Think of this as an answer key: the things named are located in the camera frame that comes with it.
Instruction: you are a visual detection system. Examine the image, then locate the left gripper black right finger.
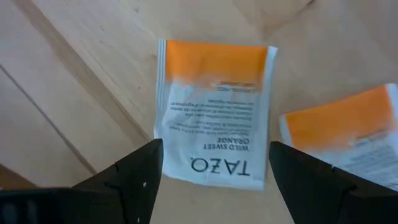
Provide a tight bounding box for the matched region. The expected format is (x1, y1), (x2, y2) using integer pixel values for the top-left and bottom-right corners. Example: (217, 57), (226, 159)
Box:
(269, 141), (361, 224)

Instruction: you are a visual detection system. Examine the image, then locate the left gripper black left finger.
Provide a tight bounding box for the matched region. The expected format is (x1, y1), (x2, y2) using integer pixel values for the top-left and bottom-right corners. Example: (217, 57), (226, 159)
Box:
(71, 138), (165, 224)

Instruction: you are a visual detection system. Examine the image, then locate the white orange tea bag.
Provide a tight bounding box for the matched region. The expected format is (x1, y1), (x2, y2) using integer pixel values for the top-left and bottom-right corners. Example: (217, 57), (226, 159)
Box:
(154, 39), (279, 191)
(279, 83), (398, 192)

